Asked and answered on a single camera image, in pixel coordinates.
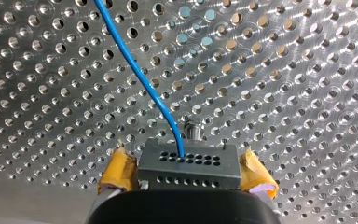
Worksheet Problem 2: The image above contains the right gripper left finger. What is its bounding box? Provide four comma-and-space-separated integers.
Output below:
96, 140, 140, 200

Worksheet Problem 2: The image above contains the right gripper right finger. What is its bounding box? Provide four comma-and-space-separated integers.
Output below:
238, 148, 280, 203

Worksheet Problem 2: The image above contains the blue cable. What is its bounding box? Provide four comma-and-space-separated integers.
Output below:
92, 0, 242, 190

